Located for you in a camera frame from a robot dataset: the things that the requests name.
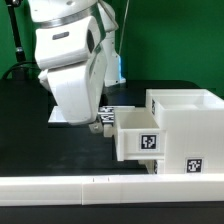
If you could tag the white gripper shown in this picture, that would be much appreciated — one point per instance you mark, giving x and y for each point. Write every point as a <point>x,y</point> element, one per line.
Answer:
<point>77,89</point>

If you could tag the white drawer cabinet frame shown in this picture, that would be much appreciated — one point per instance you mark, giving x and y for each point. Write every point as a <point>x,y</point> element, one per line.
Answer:
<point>193,120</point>

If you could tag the white front drawer box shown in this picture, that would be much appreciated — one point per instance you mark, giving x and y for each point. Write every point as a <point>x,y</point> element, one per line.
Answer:
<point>153,166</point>

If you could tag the white front fence rail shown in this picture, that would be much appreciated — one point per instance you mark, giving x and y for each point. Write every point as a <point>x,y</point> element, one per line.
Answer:
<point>115,189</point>

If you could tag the black camera stand pole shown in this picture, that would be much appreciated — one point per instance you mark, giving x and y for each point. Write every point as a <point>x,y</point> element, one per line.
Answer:
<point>18,72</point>

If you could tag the white drawer box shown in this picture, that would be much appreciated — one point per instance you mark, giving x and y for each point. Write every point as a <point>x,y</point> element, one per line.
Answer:
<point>153,166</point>
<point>137,135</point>

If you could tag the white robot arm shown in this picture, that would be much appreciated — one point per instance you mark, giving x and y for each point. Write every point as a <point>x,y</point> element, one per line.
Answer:
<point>54,13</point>

